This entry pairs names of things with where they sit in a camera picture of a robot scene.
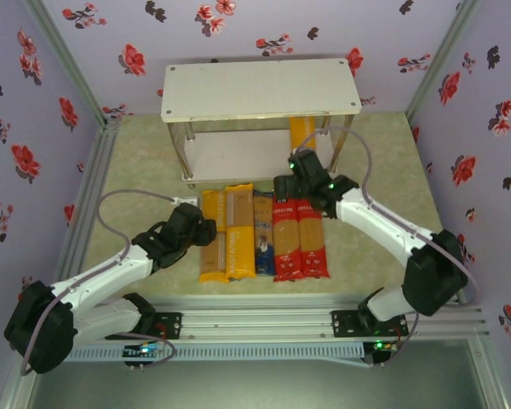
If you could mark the yellow Pastayme spaghetti bag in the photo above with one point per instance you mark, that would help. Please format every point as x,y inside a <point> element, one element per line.
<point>239,249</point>

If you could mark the blue spaghetti bag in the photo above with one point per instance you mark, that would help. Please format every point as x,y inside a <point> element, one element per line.
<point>264,255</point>

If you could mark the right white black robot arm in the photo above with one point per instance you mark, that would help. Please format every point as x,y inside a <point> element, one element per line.
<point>383,221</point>

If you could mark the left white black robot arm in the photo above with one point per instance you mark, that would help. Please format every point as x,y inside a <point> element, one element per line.
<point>106,272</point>

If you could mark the white two-tier metal shelf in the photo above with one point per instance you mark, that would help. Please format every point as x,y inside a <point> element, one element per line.
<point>260,89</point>

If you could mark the red spaghetti bag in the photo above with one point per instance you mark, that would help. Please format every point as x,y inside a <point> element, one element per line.
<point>287,238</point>
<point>313,243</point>

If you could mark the green marbled table mat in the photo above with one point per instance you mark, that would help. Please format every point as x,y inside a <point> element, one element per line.
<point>132,170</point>

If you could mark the circuit board blue light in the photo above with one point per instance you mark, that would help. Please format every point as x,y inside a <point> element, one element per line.
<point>142,351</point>

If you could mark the circuit board green light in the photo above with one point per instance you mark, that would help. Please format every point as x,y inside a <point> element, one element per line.
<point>381,347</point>

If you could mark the long aluminium mounting rail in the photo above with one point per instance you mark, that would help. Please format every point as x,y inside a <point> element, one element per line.
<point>255,319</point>

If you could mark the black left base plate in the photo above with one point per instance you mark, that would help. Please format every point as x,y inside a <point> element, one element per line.
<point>170,326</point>

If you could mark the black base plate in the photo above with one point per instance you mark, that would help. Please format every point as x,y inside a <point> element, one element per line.
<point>345,324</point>
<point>170,326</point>

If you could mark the aluminium side rail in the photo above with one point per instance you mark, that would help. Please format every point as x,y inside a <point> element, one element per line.
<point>89,191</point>

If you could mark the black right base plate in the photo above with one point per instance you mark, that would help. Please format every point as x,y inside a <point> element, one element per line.
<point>345,324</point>

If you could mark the aluminium corner post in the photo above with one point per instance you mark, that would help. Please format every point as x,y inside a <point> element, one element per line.
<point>445,55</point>
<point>66,57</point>

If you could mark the aluminium frame bar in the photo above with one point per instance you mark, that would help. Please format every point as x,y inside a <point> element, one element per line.
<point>17,387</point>
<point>487,375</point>

